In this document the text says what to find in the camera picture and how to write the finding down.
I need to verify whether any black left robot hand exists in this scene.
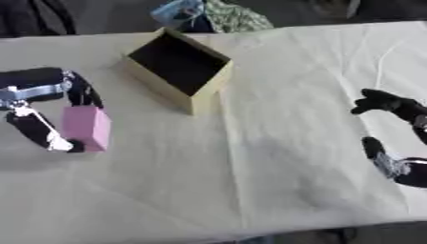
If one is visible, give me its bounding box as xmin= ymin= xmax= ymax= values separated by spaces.
xmin=0 ymin=67 xmax=106 ymax=153

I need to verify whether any pink rectangular block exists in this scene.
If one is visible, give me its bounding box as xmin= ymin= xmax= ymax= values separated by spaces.
xmin=60 ymin=106 xmax=113 ymax=153

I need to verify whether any blue and green patterned bag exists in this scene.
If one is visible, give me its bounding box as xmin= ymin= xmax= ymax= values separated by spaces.
xmin=148 ymin=0 xmax=275 ymax=34

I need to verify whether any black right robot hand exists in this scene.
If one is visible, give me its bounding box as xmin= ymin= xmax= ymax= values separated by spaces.
xmin=348 ymin=88 xmax=427 ymax=189

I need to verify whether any black chair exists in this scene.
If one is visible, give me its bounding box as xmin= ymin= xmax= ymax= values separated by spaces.
xmin=0 ymin=0 xmax=79 ymax=38

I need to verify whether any tan cardboard box black inside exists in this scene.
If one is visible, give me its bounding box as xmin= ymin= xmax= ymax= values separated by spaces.
xmin=120 ymin=27 xmax=235 ymax=116

